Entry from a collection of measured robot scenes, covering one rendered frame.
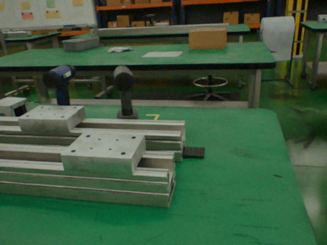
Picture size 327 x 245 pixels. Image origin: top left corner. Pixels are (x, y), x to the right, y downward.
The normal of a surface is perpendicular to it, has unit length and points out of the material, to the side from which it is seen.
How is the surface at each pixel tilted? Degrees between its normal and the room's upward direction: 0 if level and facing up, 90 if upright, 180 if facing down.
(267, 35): 95
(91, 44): 90
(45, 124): 90
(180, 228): 0
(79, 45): 90
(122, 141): 0
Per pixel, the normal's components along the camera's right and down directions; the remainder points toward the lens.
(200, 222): -0.07, -0.92
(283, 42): -0.16, 0.60
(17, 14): -0.23, 0.40
